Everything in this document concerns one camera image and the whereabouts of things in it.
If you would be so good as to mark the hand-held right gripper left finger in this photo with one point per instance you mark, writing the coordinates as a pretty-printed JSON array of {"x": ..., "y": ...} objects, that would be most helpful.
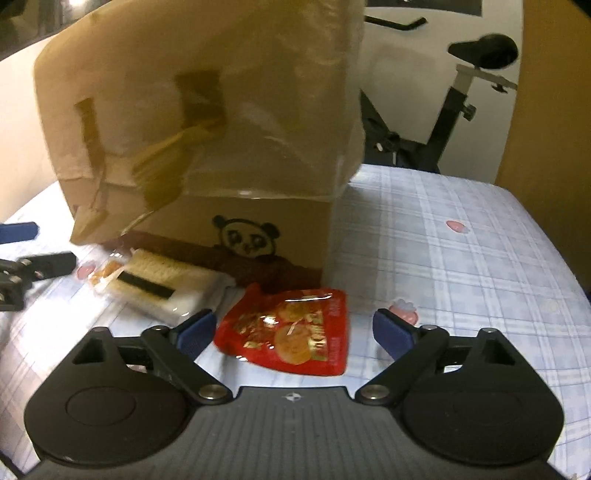
[{"x": 196, "y": 332}]

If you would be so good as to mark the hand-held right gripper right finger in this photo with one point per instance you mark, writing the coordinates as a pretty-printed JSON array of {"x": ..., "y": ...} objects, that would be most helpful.
[{"x": 392, "y": 334}]

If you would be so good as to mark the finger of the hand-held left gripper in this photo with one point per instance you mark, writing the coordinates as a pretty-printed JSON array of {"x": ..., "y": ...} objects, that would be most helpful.
[
  {"x": 46, "y": 265},
  {"x": 18, "y": 232}
]

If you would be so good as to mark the clear rice cracker packet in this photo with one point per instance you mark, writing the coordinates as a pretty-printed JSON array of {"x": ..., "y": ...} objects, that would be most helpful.
[{"x": 161, "y": 286}]

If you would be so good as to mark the red snack packet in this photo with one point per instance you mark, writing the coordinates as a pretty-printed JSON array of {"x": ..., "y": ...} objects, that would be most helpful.
[{"x": 286, "y": 332}]

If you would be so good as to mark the brown paper bag with panda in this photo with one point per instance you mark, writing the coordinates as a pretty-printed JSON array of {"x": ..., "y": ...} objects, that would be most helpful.
[{"x": 277, "y": 230}]

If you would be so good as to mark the checked bed sheet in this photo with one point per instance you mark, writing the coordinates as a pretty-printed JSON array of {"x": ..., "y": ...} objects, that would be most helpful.
[{"x": 438, "y": 258}]

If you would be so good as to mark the black exercise bike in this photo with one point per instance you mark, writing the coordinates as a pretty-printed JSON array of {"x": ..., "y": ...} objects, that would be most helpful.
[{"x": 443, "y": 124}]

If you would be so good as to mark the orange wooden door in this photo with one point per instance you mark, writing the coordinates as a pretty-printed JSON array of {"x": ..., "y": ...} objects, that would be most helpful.
[{"x": 549, "y": 115}]

